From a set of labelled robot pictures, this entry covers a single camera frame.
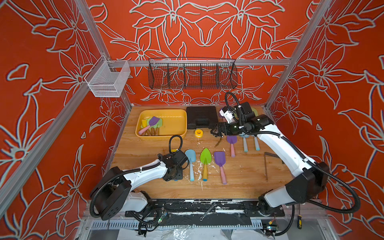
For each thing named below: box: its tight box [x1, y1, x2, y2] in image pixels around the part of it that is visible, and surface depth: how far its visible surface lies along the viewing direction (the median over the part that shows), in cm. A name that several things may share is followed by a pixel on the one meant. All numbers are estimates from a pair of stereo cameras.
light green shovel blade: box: [150, 118, 163, 129], surface depth 109 cm
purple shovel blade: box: [138, 116, 160, 135], surface depth 109 cm
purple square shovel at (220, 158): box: [214, 151, 227, 185], surface depth 92 cm
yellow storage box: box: [135, 109, 188, 139], surface depth 109 cm
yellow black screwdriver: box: [297, 214, 303, 229], surface depth 71 cm
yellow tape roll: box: [194, 129, 204, 139], surface depth 102 cm
